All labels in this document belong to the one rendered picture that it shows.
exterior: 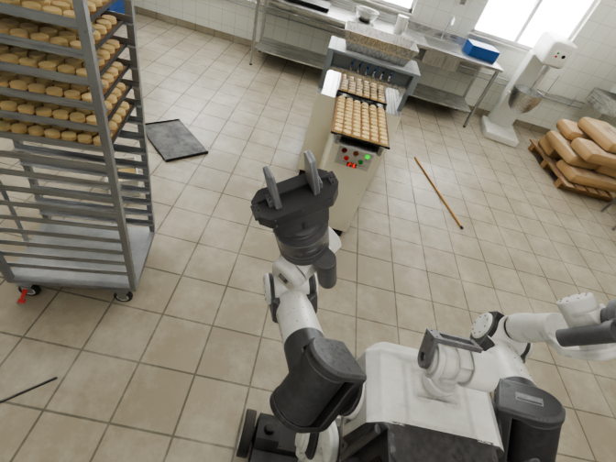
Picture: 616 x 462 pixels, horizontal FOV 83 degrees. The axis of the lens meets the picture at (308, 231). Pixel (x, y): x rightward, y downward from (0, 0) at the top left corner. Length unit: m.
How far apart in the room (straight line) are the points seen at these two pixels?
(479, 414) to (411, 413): 0.14
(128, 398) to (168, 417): 0.22
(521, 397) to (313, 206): 0.58
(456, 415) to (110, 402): 1.70
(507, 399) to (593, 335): 0.19
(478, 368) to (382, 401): 0.17
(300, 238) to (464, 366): 0.34
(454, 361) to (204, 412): 1.57
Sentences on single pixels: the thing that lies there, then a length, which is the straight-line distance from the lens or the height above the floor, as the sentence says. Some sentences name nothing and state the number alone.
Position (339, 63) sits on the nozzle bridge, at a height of 1.07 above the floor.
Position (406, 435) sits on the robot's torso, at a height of 1.37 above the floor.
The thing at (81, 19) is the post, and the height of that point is 1.53.
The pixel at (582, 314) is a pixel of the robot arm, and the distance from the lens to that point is 0.87.
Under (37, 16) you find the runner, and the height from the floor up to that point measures 1.50.
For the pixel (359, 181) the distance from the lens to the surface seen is 2.53.
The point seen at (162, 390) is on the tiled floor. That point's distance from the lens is 2.10.
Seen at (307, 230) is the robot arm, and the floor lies 1.61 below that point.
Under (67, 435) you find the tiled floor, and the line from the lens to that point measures 2.11.
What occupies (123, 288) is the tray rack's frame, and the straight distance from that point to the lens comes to 2.25.
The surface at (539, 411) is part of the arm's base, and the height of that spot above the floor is 1.39.
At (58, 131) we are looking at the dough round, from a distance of 1.73.
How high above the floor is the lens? 1.96
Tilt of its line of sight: 43 degrees down
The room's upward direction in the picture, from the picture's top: 19 degrees clockwise
